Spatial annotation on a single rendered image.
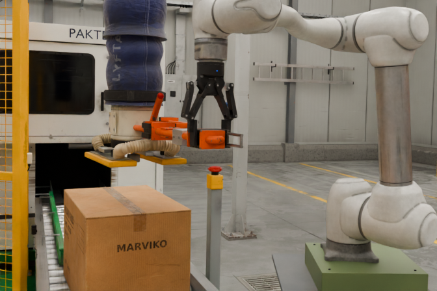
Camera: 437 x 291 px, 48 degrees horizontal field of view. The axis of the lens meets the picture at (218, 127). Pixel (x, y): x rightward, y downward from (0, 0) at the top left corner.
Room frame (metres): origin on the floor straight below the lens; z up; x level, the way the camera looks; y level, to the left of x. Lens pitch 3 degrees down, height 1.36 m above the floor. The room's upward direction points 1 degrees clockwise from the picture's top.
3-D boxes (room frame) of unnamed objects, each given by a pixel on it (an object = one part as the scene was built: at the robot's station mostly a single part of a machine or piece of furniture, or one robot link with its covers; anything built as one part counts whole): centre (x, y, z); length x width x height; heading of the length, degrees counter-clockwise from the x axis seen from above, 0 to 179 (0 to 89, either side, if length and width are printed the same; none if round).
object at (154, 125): (1.62, 0.20, 1.27); 0.10 x 0.08 x 0.06; 119
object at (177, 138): (1.44, 0.09, 1.26); 0.07 x 0.07 x 0.04; 29
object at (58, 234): (3.07, 1.07, 0.60); 1.60 x 0.10 x 0.09; 21
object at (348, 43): (1.64, -0.44, 1.60); 0.18 x 0.14 x 0.13; 126
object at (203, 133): (1.31, 0.03, 1.27); 0.08 x 0.07 x 0.05; 29
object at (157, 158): (1.89, 0.24, 1.16); 0.34 x 0.10 x 0.05; 29
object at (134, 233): (2.05, 0.40, 0.75); 0.60 x 0.40 x 0.40; 25
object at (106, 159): (1.80, 0.40, 1.16); 0.34 x 0.10 x 0.05; 29
